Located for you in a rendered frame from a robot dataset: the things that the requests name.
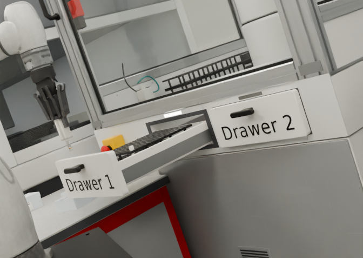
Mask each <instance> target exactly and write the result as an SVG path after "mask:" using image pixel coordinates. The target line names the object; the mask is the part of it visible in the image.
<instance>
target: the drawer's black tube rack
mask: <svg viewBox="0 0 363 258"><path fill-rule="evenodd" d="M191 126H192V124H188V125H183V126H180V127H174V128H169V129H164V130H159V131H155V132H152V133H150V134H148V135H146V136H143V137H141V138H139V139H137V140H134V141H132V142H130V143H127V144H125V145H123V146H121V147H118V148H116V149H114V150H113V151H114V152H115V153H116V152H120V151H126V150H129V146H131V145H133V147H134V149H137V151H136V152H135V153H138V152H140V151H142V150H144V149H147V148H149V147H151V146H153V145H155V144H157V143H160V142H162V141H164V140H166V139H165V138H167V137H169V138H170V137H172V135H173V134H176V133H178V132H180V131H182V130H184V131H186V128H189V127H191ZM167 139H168V138H167ZM129 156H131V154H127V155H124V156H121V155H119V156H118V157H119V158H118V159H117V160H118V161H121V160H123V159H125V158H127V157H129Z"/></svg>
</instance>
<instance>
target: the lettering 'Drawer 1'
mask: <svg viewBox="0 0 363 258"><path fill-rule="evenodd" d="M105 177H107V178H108V180H109V183H110V186H111V187H109V188H110V189H114V187H112V185H111V182H110V179H109V177H108V175H105ZM65 180H66V183H67V185H68V182H67V180H68V181H70V182H71V180H70V179H65ZM97 180H98V182H99V185H100V180H101V178H100V179H97ZM85 181H86V184H85V183H84V181H83V183H84V185H85V186H86V188H87V190H89V189H88V186H89V188H90V190H92V189H91V184H90V180H89V184H90V185H89V184H88V182H87V180H85ZM93 181H95V182H96V180H92V185H93V187H94V185H98V184H97V182H96V184H93ZM77 182H80V183H81V181H77ZM73 183H74V185H75V183H76V181H74V182H73ZM71 184H72V182H71ZM80 186H82V187H83V184H82V183H81V184H80V185H79V188H80ZM68 188H69V185H68ZM75 188H76V185H75ZM94 188H95V187H94ZM100 188H101V189H102V187H101V185H100ZM95 189H96V190H98V189H99V187H98V188H95ZM73 190H74V187H73V184H72V190H70V188H69V191H73ZM76 190H77V188H76ZM80 190H81V191H83V190H84V187H83V189H81V188H80ZM77 191H78V190H77Z"/></svg>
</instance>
